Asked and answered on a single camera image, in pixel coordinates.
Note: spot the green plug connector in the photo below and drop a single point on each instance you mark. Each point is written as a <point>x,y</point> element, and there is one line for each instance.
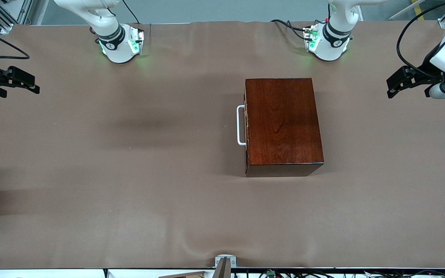
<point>271,273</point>

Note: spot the grey camera post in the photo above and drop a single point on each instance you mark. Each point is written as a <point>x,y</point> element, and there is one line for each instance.
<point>222,270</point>

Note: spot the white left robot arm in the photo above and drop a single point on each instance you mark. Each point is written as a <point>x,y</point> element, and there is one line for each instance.
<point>334,38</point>

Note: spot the brown table cloth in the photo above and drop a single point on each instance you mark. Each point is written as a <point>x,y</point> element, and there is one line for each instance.
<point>129,173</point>

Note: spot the dark brown wooden cabinet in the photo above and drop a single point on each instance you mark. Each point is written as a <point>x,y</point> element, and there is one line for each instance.
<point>284,123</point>

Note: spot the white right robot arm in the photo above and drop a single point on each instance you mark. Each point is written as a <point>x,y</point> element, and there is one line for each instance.
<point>114,38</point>

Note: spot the grey metal table clamp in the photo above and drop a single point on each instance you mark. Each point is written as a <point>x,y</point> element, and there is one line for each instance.
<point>225,256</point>

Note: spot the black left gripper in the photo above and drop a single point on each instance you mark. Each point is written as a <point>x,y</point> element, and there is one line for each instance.
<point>425,72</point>

